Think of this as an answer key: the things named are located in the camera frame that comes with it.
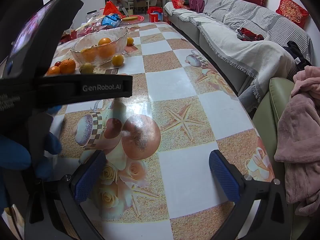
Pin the maroon garment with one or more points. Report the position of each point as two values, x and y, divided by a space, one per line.
196 1

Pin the white fringed throw blanket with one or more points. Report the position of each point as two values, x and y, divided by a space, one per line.
250 55

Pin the clear glass bowl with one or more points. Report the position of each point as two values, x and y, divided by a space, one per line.
120 33

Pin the dark card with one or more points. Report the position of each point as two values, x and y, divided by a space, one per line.
111 71

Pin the yellow-green round fruit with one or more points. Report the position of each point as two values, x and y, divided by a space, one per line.
86 68

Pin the red patterned cushion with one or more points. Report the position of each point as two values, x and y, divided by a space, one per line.
291 10
178 3

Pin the red and black garment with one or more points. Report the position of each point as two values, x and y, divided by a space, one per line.
250 34

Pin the dining table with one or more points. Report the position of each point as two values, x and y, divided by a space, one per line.
150 0

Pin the blue snack bag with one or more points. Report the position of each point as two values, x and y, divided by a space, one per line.
111 20

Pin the red plastic bag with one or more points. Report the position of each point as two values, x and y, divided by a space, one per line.
110 7

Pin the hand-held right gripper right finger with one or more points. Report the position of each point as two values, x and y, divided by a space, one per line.
225 177

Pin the red shopping bag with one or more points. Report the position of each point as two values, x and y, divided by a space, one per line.
155 13

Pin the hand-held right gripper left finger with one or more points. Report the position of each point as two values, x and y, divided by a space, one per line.
90 177

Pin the grey striped blanket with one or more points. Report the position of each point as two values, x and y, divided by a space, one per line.
250 15

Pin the orange tangerine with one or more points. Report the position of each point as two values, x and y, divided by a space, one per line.
53 70
68 65

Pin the dining chair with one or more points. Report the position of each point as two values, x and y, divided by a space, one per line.
139 5

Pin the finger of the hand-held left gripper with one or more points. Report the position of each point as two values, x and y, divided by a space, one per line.
100 88

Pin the small yellow orange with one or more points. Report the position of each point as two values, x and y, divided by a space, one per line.
117 60
130 41

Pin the clear plastic bag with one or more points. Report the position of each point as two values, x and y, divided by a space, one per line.
87 28

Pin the light grey sofa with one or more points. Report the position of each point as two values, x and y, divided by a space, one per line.
190 30

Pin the green leather chair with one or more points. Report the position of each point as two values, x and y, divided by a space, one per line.
272 110

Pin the pink fleece blanket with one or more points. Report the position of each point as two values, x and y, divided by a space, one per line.
300 140

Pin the person's left hand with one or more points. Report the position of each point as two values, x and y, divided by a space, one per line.
15 155

